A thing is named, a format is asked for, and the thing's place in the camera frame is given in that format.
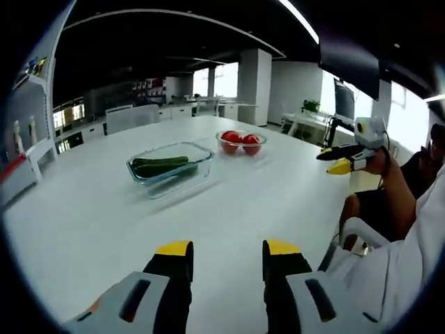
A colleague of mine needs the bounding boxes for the white mesh chair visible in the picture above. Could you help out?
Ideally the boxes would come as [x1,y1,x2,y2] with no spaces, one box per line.
[105,104,161,135]

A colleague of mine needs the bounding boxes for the red tomato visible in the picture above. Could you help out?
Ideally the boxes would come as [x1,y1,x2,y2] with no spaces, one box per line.
[241,133,261,157]
[220,130,243,153]

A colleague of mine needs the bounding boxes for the green potted plant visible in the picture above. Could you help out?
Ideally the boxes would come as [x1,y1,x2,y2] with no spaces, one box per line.
[301,99,321,114]

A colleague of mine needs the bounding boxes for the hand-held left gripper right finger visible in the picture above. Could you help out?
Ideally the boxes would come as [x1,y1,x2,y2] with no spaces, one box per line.
[262,238,383,334]

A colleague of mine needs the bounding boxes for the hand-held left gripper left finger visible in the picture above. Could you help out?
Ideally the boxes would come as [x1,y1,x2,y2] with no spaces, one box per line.
[64,239,195,334]

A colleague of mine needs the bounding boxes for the person's right hand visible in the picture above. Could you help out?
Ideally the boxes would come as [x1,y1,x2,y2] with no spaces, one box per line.
[361,148,397,177]

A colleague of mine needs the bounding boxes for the person in white shirt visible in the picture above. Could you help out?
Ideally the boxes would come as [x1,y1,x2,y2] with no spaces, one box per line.
[326,180,445,324]

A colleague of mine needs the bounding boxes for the person's leg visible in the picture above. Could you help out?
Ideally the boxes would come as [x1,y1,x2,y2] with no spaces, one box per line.
[340,193,361,248]

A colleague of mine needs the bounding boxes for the white monitor desk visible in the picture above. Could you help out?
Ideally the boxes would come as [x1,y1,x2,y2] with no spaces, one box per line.
[281,111,359,140]

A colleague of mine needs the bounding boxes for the dark hanging screen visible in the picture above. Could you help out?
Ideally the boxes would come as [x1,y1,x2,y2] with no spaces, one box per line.
[319,45,383,102]

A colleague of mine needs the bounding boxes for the ceiling light strip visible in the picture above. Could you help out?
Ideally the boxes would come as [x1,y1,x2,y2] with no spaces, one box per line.
[277,0,321,45]

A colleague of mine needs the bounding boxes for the rectangular glass storage container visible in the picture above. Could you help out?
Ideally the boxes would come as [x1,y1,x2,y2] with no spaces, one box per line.
[125,141,215,200]

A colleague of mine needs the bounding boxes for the black computer monitor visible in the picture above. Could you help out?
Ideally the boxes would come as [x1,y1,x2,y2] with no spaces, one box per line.
[333,78,355,121]

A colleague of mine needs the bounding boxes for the white table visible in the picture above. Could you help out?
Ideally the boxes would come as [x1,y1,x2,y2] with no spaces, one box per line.
[1,114,359,334]

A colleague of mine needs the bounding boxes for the white chair armrest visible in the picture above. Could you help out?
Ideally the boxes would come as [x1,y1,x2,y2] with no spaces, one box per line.
[342,217,389,250]

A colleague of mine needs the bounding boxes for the red and white background shelf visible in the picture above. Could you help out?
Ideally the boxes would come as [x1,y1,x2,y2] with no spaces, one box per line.
[131,78,168,102]

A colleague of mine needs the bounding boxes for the dark green cucumber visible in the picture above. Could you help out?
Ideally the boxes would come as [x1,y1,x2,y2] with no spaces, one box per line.
[132,156,190,168]
[133,162,199,179]

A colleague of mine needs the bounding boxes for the row of white cabinets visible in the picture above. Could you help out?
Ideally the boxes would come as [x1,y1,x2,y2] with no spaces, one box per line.
[158,104,195,121]

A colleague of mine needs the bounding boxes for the row of snack packets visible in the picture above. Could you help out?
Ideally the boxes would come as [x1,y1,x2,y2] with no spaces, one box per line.
[15,57,48,84]

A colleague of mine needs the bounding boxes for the white drink bottle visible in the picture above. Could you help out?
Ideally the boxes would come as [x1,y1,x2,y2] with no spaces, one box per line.
[27,116,38,145]

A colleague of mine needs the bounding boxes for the white display shelf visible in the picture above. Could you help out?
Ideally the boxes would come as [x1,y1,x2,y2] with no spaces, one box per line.
[0,20,60,209]

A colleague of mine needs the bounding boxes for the round glass bowl storage container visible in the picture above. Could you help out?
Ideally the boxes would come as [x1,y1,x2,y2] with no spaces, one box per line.
[215,129,268,158]

